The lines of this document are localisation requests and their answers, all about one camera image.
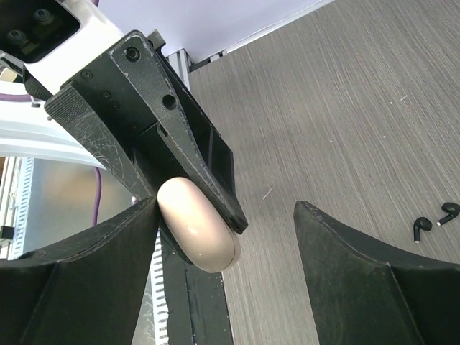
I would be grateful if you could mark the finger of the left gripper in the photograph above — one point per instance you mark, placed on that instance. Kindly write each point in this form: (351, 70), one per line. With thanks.
(159, 124)
(76, 116)

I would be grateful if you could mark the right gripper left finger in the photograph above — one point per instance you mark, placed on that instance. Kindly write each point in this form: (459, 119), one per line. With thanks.
(86, 289)

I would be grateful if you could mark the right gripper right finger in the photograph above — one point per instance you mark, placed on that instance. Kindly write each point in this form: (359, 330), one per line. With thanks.
(364, 291)

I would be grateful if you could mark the beige earbud charging case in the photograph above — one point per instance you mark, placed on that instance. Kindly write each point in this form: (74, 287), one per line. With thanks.
(197, 227)

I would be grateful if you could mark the black earbud lower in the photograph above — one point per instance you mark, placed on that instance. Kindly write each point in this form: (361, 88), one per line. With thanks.
(421, 224)

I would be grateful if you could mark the black earbud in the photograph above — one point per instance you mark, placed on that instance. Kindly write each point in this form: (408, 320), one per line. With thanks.
(421, 224)
(452, 210)

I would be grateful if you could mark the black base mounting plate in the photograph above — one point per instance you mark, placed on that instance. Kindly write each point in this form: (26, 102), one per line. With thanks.
(196, 302)

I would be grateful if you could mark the black earbud upper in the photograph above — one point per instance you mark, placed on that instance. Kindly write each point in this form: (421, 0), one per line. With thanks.
(452, 210)

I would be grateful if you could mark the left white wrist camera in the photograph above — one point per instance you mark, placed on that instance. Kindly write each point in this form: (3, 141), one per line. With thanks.
(55, 41)

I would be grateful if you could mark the white slotted cable duct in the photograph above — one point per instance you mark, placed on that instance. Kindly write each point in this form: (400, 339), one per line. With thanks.
(151, 327)

